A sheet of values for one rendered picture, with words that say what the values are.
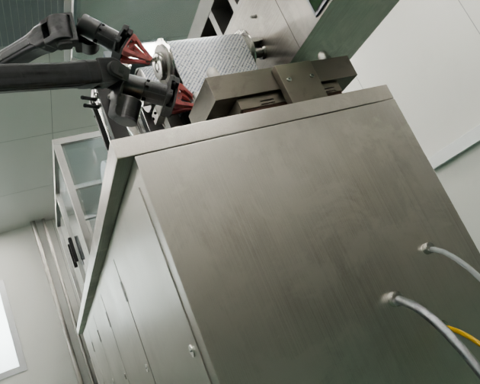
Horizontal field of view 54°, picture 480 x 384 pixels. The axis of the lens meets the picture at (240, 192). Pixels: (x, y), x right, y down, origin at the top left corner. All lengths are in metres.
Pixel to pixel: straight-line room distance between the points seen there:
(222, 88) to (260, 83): 0.10
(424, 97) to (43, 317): 5.11
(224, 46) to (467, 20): 2.70
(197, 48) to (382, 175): 0.63
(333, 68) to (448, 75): 2.81
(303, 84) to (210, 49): 0.36
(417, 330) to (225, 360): 0.38
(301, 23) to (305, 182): 0.55
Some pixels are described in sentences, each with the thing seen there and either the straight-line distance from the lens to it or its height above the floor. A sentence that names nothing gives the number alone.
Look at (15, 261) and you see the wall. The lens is 6.81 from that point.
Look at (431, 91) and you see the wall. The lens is 4.09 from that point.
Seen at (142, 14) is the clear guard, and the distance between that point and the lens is 2.05.
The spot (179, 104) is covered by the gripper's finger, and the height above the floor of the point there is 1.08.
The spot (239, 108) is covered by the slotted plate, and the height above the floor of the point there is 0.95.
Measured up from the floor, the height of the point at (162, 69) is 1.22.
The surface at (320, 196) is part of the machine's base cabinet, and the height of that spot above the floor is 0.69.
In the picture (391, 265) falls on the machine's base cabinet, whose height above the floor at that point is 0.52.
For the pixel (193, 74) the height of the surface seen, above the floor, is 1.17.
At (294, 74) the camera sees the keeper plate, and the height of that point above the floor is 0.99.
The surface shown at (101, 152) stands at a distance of 2.29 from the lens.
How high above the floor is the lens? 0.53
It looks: 15 degrees up
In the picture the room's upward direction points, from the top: 23 degrees counter-clockwise
